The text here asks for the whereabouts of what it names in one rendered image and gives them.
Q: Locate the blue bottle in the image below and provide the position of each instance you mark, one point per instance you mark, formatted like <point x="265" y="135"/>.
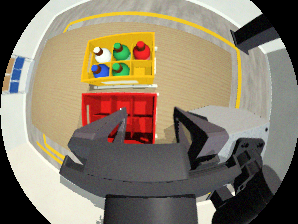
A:
<point x="100" y="70"/>

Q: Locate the red plastic crate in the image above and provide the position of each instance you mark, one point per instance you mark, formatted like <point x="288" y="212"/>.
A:
<point x="100" y="106"/>

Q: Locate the yellow plastic crate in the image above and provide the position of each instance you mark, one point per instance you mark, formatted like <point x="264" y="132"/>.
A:
<point x="142" y="68"/>

